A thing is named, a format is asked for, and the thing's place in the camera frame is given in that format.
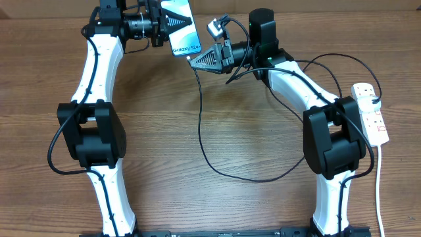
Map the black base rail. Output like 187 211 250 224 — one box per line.
78 226 372 237

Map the white power strip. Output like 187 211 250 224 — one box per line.
351 83 389 147

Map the black charging cable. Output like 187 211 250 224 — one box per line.
186 53 383 184

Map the Galaxy smartphone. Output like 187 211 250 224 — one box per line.
161 0 201 57

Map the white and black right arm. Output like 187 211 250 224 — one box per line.
189 8 374 236

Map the white power strip cord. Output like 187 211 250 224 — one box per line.
375 144 385 237

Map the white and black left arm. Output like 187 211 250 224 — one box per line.
47 1 196 236

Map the white charger plug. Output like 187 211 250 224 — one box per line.
356 95 382 114

